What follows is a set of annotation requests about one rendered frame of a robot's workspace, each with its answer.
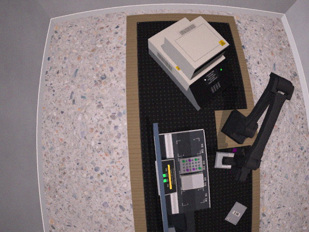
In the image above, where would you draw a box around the white pcr plate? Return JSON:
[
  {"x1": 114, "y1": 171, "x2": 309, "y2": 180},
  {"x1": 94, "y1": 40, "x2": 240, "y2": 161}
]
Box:
[{"x1": 216, "y1": 153, "x2": 234, "y2": 167}]

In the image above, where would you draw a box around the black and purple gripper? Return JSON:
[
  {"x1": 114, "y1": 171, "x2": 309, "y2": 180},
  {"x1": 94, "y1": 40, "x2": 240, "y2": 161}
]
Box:
[{"x1": 230, "y1": 148, "x2": 245, "y2": 174}]

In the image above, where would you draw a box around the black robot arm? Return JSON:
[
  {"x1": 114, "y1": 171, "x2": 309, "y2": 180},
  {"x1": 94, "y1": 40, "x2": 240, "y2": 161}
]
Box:
[{"x1": 222, "y1": 72, "x2": 295, "y2": 182}]

